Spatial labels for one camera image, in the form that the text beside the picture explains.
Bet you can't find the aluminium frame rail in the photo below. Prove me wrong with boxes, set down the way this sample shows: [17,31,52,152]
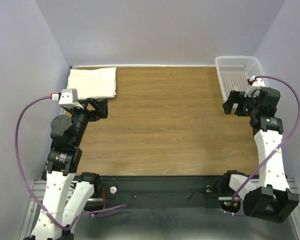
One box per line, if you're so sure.
[29,70,300,240]

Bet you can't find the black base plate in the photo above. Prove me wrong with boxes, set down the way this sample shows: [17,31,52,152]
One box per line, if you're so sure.
[84,175,234,211]

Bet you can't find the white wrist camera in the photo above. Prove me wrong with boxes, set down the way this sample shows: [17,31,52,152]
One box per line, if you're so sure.
[244,76,266,98]
[50,88,85,110]

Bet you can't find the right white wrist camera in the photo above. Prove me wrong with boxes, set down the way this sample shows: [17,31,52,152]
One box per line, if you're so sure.
[244,76,266,98]

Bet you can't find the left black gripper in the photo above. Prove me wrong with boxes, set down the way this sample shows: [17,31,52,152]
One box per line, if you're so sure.
[66,96,109,145]

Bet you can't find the white plastic basket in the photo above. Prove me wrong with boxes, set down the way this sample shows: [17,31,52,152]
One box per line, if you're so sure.
[215,55,264,102]

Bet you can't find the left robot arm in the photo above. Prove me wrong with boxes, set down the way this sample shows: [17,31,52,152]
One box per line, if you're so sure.
[26,98,108,240]

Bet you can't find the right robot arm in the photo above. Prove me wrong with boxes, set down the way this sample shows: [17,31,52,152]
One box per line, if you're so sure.
[220,87,299,223]

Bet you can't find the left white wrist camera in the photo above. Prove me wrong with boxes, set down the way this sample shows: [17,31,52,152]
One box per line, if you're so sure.
[50,88,85,110]

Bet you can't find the white t-shirt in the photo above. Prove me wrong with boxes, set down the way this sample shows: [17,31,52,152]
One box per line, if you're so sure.
[67,67,117,100]

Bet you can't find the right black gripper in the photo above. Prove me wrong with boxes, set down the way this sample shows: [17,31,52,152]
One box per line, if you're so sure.
[222,90,261,118]

